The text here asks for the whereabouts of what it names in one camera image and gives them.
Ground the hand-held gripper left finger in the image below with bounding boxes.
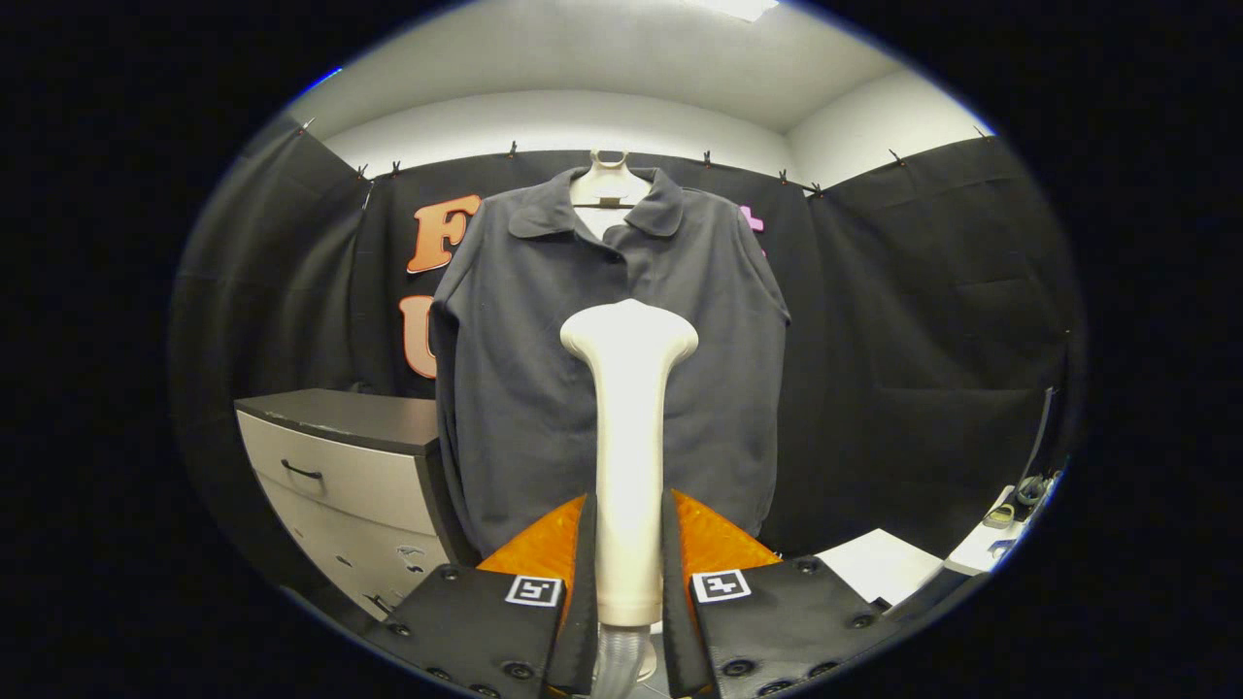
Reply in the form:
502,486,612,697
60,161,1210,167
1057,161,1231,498
364,492,601,698

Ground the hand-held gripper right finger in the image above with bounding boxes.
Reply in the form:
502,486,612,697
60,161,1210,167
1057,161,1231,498
660,488,899,698

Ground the white garment steamer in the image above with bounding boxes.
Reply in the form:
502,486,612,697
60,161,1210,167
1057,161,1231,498
559,299,700,627

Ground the grey button shirt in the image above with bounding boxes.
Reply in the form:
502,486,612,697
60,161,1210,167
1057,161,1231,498
430,165,792,556

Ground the grey drawer cabinet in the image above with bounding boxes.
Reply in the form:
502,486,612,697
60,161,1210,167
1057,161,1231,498
235,388,477,622

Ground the white desk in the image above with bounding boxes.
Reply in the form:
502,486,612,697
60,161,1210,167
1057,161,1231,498
944,483,1055,579

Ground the black backdrop cloth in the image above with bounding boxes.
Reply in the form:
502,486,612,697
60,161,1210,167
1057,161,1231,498
170,116,1084,559

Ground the white mannequin torso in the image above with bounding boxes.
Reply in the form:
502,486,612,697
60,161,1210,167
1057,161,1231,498
571,149,654,242

